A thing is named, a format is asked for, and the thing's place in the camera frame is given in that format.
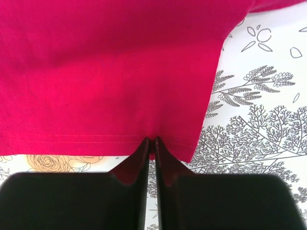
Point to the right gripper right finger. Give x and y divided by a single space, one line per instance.
190 201

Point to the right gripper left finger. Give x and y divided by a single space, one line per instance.
113 200

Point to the red t shirt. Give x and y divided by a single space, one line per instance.
95 77

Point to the floral patterned table mat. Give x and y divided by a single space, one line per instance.
255 119

